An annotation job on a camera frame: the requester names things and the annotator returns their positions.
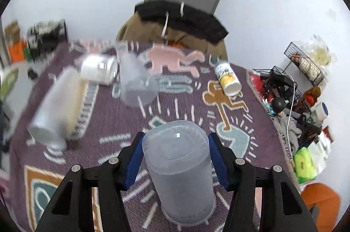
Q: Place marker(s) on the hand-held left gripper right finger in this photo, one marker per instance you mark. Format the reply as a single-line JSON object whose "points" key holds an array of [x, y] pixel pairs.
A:
{"points": [[220, 163]]}

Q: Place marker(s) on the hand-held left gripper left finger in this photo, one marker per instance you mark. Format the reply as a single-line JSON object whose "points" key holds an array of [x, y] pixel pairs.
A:
{"points": [[134, 163]]}

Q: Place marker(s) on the translucent frosted plastic cup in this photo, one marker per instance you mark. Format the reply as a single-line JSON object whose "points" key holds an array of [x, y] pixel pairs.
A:
{"points": [[136, 81], [179, 172]]}

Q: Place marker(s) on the tall translucent plastic cup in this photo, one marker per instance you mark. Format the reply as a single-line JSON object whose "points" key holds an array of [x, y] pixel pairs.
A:
{"points": [[58, 109]]}

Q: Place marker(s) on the purple printed blanket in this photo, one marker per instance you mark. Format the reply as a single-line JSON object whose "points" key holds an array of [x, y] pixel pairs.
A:
{"points": [[153, 117]]}

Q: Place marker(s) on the grey cloth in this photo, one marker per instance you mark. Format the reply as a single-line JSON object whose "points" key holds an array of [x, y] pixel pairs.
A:
{"points": [[288, 131]]}

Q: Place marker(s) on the green tissue packet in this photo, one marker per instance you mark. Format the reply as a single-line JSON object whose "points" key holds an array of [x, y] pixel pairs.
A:
{"points": [[303, 165]]}

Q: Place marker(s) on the white bottle with yellow label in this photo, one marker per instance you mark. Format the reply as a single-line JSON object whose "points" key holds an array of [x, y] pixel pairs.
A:
{"points": [[227, 76]]}

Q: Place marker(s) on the white paper roll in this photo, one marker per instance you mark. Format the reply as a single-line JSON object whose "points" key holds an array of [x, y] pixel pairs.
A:
{"points": [[98, 69]]}

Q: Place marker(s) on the orange stool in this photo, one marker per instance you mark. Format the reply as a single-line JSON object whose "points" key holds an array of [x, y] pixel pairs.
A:
{"points": [[322, 203]]}

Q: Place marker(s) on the white tape roll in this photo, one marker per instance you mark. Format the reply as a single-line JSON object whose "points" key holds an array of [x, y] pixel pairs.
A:
{"points": [[320, 110]]}

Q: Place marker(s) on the brown chair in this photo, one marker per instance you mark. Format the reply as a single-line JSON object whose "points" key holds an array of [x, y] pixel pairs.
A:
{"points": [[153, 32]]}

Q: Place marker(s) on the clear plastic bag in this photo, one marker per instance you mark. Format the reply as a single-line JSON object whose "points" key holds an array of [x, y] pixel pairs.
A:
{"points": [[320, 50]]}

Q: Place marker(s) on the black cloth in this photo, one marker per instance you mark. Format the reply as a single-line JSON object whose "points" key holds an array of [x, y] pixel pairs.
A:
{"points": [[180, 16]]}

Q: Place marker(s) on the orange box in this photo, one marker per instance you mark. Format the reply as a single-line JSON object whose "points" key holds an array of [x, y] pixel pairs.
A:
{"points": [[17, 53]]}

